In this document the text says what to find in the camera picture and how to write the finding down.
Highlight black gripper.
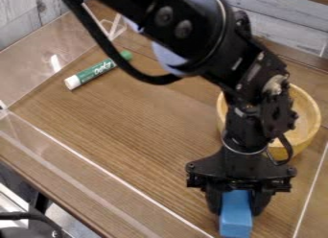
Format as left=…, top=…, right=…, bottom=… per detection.
left=186, top=149, right=298, bottom=216

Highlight brown wooden bowl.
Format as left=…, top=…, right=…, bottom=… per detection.
left=216, top=84, right=322, bottom=160

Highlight green expo marker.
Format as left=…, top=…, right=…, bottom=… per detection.
left=63, top=49, right=134, bottom=90

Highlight clear acrylic tray barrier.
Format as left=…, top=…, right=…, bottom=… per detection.
left=0, top=15, right=328, bottom=238

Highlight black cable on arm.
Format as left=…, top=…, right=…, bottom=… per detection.
left=55, top=0, right=182, bottom=86

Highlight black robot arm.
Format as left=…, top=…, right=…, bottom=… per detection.
left=99, top=0, right=299, bottom=214

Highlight black equipment lower left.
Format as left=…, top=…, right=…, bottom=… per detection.
left=0, top=210, right=66, bottom=238

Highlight blue rectangular block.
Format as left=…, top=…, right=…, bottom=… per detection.
left=219, top=190, right=252, bottom=238

